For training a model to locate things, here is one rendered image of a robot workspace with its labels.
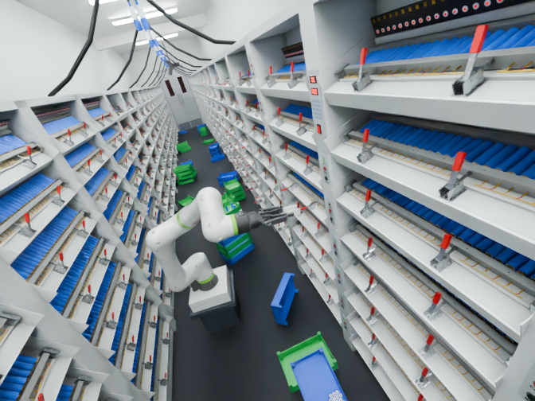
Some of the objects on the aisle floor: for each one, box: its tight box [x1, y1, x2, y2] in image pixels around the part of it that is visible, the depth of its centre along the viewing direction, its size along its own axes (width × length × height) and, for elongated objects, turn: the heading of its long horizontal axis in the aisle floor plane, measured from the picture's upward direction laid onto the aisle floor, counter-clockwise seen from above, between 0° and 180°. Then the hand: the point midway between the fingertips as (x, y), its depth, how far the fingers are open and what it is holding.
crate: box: [277, 331, 338, 393], centre depth 147 cm, size 30×20×8 cm
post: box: [297, 0, 378, 352], centre depth 112 cm, size 20×9×175 cm, turn 130°
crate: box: [271, 272, 299, 325], centre depth 181 cm, size 8×30×20 cm, turn 179°
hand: (291, 211), depth 111 cm, fingers open, 3 cm apart
